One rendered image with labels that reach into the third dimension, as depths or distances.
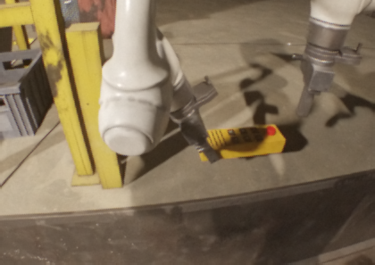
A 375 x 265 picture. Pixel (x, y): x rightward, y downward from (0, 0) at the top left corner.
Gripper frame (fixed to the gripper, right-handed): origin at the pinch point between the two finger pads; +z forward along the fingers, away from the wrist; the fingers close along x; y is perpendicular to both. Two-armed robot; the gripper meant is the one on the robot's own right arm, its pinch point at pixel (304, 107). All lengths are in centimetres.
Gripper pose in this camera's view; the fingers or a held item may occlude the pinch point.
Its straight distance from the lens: 70.6
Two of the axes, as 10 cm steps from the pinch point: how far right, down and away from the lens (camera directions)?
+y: -9.7, -1.6, 1.6
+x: -2.2, 5.7, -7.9
